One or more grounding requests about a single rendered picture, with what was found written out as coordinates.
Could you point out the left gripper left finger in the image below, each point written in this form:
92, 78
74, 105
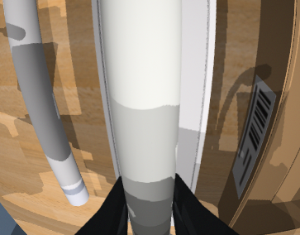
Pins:
109, 218

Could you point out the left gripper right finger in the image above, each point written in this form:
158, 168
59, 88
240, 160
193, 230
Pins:
197, 219

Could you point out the white fluorescent tube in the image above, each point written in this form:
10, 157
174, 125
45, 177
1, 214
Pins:
142, 44

